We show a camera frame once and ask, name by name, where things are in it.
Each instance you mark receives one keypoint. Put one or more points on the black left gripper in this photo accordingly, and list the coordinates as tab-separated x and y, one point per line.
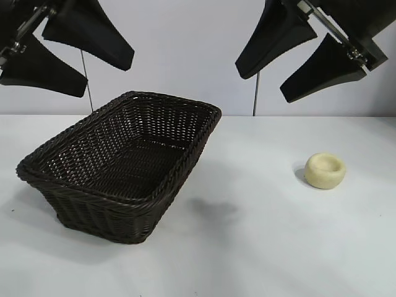
18	18

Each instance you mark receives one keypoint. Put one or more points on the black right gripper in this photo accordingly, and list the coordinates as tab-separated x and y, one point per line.
355	18

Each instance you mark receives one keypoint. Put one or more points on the pale yellow egg yolk pastry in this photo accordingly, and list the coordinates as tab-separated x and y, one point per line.
321	178

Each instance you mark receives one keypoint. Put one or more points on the dark brown wicker basket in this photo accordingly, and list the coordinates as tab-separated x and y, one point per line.
108	216

